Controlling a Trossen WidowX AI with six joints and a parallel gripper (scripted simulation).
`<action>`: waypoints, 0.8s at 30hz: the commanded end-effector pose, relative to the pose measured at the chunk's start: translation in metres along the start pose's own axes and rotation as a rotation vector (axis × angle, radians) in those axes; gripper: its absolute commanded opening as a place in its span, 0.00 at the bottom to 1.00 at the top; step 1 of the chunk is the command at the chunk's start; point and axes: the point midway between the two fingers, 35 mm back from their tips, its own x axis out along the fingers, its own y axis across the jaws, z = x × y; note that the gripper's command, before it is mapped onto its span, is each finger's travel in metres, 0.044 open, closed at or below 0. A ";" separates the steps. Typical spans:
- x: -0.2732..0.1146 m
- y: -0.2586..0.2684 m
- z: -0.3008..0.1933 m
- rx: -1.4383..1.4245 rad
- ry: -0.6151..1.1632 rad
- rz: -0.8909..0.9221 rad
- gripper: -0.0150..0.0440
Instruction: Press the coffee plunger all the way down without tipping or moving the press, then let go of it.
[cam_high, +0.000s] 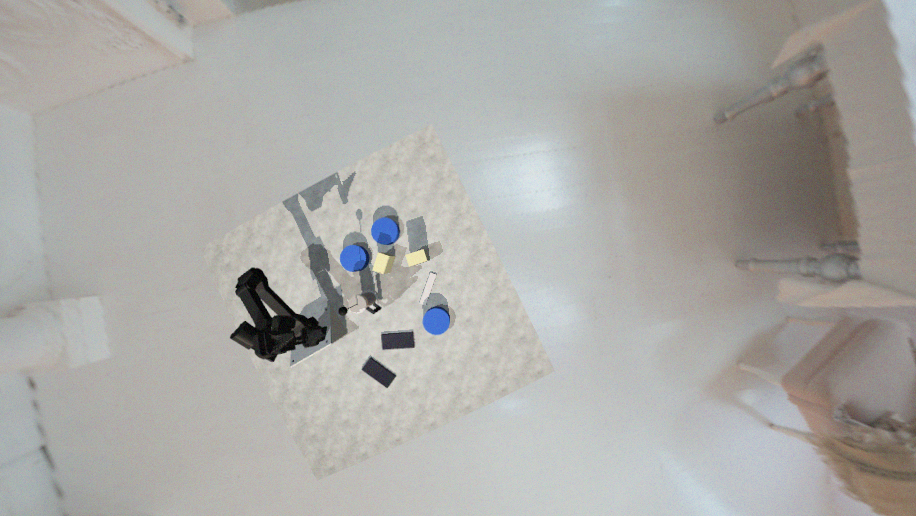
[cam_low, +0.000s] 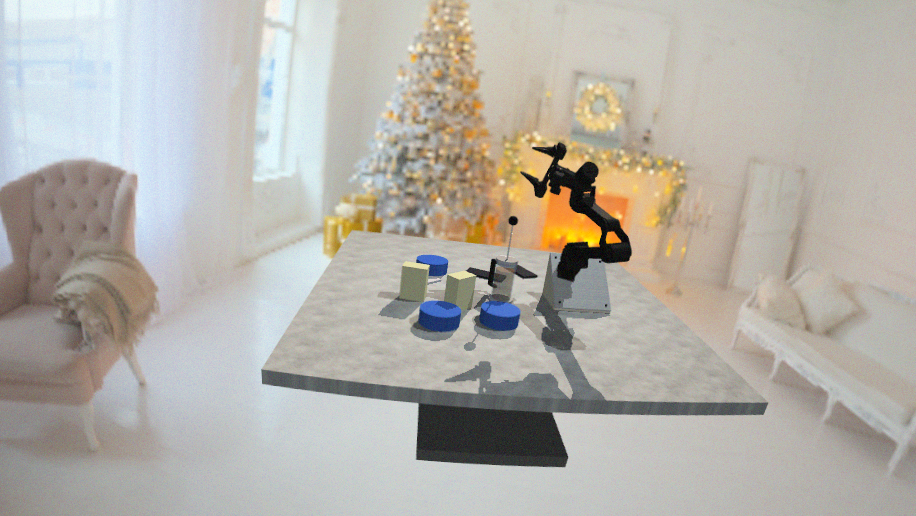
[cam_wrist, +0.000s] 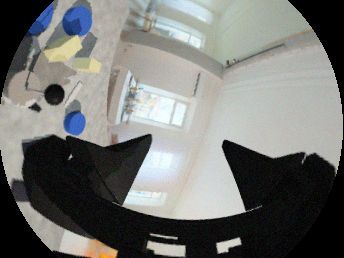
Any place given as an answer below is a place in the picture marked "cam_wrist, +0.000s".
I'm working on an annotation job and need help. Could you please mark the beige rectangular block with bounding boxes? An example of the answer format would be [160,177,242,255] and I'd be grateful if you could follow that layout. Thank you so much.
[43,34,83,62]
[72,57,101,73]

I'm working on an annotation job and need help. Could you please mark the blue disc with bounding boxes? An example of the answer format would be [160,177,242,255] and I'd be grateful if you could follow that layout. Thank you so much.
[64,112,85,136]
[63,5,92,37]
[24,2,53,38]

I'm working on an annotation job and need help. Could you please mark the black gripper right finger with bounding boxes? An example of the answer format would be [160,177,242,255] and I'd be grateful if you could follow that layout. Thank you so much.
[221,140,305,212]

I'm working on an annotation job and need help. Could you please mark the glass french press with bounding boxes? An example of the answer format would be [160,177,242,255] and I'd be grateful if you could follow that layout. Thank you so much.
[1,70,65,113]

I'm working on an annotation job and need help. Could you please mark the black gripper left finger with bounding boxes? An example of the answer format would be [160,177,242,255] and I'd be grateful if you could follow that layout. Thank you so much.
[65,133,153,205]

